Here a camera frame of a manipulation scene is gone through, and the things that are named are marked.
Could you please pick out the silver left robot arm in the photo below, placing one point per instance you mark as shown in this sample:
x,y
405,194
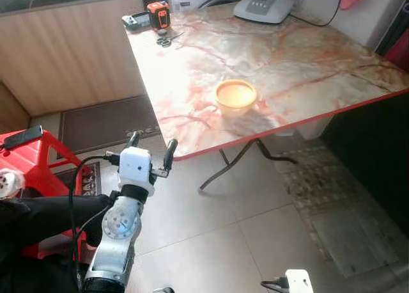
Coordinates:
x,y
118,229

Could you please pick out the dark brown doormat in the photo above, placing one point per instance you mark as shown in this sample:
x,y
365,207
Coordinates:
x,y
105,123

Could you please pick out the small dark patterned rug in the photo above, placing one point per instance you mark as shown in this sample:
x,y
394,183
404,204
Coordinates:
x,y
89,178

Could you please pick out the black metal table legs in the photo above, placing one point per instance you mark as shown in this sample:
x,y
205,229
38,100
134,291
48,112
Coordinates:
x,y
255,143

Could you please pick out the orange plastic bowl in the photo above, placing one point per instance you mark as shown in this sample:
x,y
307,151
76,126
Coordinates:
x,y
236,96

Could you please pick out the red plastic stool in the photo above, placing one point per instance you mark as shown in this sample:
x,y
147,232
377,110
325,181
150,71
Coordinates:
x,y
38,158

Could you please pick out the light wood panel board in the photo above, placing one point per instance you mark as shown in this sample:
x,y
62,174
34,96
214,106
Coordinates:
x,y
64,56

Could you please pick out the black smartphone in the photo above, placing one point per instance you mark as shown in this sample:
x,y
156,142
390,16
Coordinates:
x,y
22,137

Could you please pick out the grey robot left leg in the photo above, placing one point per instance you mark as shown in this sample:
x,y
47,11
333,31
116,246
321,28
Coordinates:
x,y
163,290

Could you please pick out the black handheld device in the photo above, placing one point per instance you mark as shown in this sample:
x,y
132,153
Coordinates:
x,y
135,22

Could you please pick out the person's leg black trousers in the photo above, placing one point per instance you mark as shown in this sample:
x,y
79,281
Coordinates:
x,y
38,222

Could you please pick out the orange black tape measure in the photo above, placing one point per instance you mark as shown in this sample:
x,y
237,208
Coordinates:
x,y
158,15

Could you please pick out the white round plastic item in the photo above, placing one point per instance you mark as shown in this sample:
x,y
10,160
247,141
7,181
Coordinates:
x,y
9,183

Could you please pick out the red hanging cloth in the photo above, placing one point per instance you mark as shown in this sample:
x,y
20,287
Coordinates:
x,y
399,50

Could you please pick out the black cabinet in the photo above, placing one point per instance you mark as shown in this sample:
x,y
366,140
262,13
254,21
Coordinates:
x,y
370,158

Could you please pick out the brown patterned floor mat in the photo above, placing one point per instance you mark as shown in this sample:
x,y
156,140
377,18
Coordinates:
x,y
316,174

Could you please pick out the white grey tabletop appliance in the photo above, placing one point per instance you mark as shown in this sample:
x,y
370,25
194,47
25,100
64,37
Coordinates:
x,y
262,10

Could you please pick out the grey floor mat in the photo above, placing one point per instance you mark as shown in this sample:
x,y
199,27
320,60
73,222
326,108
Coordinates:
x,y
354,238

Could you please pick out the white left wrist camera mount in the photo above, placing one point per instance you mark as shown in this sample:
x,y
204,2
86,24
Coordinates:
x,y
135,168

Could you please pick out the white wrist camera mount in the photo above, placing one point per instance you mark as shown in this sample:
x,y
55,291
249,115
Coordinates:
x,y
299,281
135,168

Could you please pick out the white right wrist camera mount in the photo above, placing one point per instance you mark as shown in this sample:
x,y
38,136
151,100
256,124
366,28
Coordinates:
x,y
299,281

